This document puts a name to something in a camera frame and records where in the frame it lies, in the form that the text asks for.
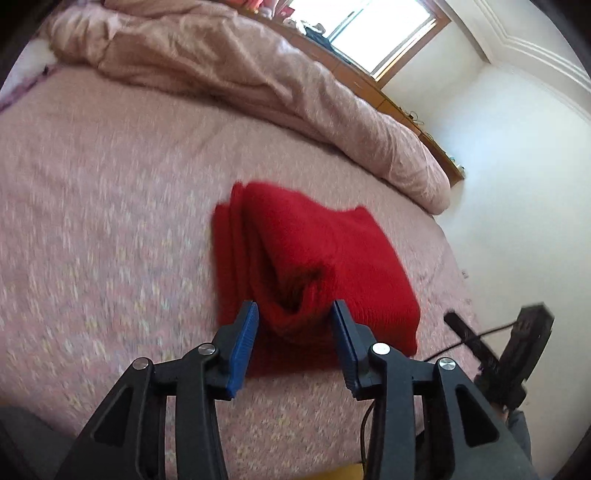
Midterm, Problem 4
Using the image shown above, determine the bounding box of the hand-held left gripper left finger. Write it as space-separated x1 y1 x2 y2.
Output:
55 300 260 480

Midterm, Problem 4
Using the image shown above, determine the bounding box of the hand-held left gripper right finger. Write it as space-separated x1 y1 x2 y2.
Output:
331 299 541 480

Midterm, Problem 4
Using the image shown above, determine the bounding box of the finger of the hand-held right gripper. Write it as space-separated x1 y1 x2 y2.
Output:
443 311 500 371

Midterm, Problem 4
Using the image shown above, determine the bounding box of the red knitted cardigan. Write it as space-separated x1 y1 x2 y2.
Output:
211 181 421 377

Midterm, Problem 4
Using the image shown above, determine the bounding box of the person's right forearm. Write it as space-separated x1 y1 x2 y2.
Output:
490 401 533 464

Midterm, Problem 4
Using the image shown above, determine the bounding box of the pile of clothes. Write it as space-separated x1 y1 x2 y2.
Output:
281 15 334 43

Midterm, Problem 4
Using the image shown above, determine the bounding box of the wooden window cabinet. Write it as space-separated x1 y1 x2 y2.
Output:
259 0 466 186

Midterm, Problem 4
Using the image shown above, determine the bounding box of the pink floral duvet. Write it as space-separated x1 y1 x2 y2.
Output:
44 0 451 215

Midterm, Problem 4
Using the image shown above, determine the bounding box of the wooden framed window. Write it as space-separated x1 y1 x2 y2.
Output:
323 0 451 81

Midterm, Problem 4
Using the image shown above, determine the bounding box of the white and purple pillow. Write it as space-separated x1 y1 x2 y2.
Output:
0 39 61 112

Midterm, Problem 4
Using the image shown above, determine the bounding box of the black cable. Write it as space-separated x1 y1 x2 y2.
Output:
425 320 516 363
361 401 378 463

